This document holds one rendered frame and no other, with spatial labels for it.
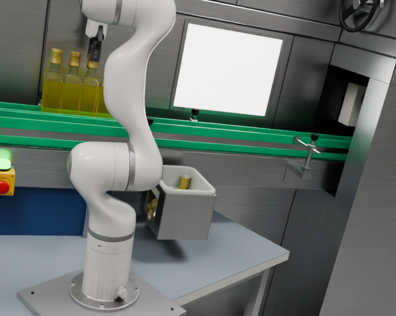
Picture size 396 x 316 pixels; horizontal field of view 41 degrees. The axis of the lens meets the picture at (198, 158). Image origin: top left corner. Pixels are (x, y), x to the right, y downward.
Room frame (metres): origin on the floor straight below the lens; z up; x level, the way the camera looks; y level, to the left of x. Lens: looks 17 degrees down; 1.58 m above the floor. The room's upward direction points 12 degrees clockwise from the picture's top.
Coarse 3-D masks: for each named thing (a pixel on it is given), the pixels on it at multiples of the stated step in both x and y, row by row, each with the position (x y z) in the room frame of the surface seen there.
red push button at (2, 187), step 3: (0, 183) 1.37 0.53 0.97; (3, 183) 1.38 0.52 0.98; (6, 183) 1.38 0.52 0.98; (0, 186) 1.37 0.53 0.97; (3, 186) 1.38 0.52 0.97; (6, 186) 1.38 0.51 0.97; (0, 189) 1.37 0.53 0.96; (3, 189) 1.38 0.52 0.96; (6, 189) 1.38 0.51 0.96; (0, 192) 1.38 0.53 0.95; (3, 192) 1.38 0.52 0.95; (6, 192) 1.39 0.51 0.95
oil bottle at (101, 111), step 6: (102, 78) 1.72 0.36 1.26; (102, 84) 1.71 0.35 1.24; (102, 90) 1.70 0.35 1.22; (102, 96) 1.70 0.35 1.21; (102, 102) 1.71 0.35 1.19; (96, 108) 1.71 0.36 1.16; (102, 108) 1.71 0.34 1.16; (96, 114) 1.70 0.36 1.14; (102, 114) 1.71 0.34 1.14; (108, 114) 1.72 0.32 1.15
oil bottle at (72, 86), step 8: (64, 80) 1.66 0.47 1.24; (72, 80) 1.66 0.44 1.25; (80, 80) 1.68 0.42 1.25; (64, 88) 1.65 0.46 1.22; (72, 88) 1.66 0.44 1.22; (80, 88) 1.67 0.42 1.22; (64, 96) 1.65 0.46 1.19; (72, 96) 1.66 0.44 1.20; (64, 104) 1.65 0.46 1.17; (72, 104) 1.66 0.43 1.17; (64, 112) 1.66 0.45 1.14; (72, 112) 1.67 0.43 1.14
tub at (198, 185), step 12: (168, 168) 1.72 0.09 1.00; (180, 168) 1.74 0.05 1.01; (192, 168) 1.75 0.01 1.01; (168, 180) 1.72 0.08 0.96; (192, 180) 1.72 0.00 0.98; (204, 180) 1.65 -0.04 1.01; (168, 192) 1.51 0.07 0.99; (180, 192) 1.51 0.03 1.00; (192, 192) 1.53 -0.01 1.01; (204, 192) 1.54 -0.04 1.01
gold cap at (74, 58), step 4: (72, 52) 1.67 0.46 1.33; (76, 52) 1.69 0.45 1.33; (72, 56) 1.67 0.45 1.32; (76, 56) 1.67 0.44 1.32; (80, 56) 1.69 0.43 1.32; (72, 60) 1.67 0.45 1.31; (76, 60) 1.67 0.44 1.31; (68, 64) 1.68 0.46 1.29; (72, 64) 1.67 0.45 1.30; (76, 64) 1.68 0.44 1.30
